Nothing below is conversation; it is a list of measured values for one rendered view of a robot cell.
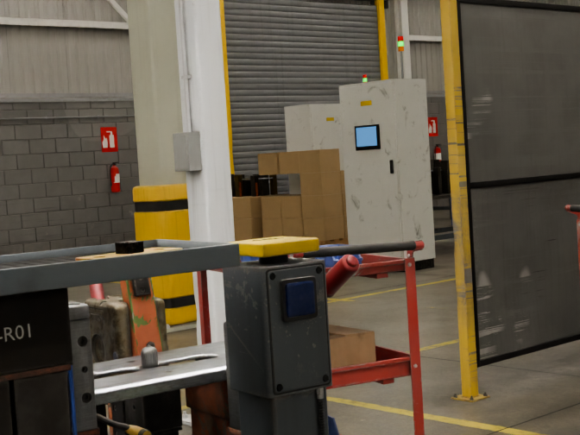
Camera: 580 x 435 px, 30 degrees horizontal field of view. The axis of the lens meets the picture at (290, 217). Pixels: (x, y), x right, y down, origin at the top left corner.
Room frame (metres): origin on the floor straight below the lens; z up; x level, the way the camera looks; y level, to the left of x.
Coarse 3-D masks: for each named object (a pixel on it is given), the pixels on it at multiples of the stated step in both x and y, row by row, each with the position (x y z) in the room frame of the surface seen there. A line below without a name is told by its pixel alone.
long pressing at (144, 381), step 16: (160, 352) 1.34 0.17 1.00; (176, 352) 1.33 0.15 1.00; (192, 352) 1.33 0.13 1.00; (208, 352) 1.32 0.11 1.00; (224, 352) 1.31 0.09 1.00; (96, 368) 1.26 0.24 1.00; (112, 368) 1.25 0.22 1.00; (128, 368) 1.25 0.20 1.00; (160, 368) 1.23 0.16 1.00; (176, 368) 1.23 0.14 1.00; (192, 368) 1.22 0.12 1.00; (208, 368) 1.20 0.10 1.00; (224, 368) 1.20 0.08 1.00; (96, 384) 1.16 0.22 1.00; (112, 384) 1.16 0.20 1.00; (128, 384) 1.14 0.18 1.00; (144, 384) 1.14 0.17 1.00; (160, 384) 1.15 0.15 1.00; (176, 384) 1.16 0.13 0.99; (192, 384) 1.18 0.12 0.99; (96, 400) 1.11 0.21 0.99; (112, 400) 1.12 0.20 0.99
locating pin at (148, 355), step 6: (144, 348) 1.25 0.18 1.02; (150, 348) 1.25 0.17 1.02; (144, 354) 1.24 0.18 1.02; (150, 354) 1.24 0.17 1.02; (156, 354) 1.25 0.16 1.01; (144, 360) 1.24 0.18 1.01; (150, 360) 1.24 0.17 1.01; (156, 360) 1.25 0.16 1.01; (144, 366) 1.24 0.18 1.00; (150, 366) 1.24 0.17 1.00; (156, 366) 1.25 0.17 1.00
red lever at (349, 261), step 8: (344, 256) 1.02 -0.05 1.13; (352, 256) 1.02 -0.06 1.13; (336, 264) 1.03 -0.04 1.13; (344, 264) 1.02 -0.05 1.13; (352, 264) 1.02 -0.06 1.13; (328, 272) 1.04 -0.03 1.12; (336, 272) 1.03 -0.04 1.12; (344, 272) 1.02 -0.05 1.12; (352, 272) 1.02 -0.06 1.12; (328, 280) 1.04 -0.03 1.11; (336, 280) 1.03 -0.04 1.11; (344, 280) 1.03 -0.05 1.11; (328, 288) 1.04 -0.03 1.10; (336, 288) 1.04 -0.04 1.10; (328, 296) 1.05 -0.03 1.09
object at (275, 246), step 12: (252, 240) 0.95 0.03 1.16; (264, 240) 0.95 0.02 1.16; (276, 240) 0.94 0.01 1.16; (288, 240) 0.93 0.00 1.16; (300, 240) 0.93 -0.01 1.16; (312, 240) 0.94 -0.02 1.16; (240, 252) 0.94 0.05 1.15; (252, 252) 0.92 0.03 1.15; (264, 252) 0.91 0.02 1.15; (276, 252) 0.92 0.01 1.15; (288, 252) 0.93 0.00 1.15; (300, 252) 0.93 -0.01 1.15
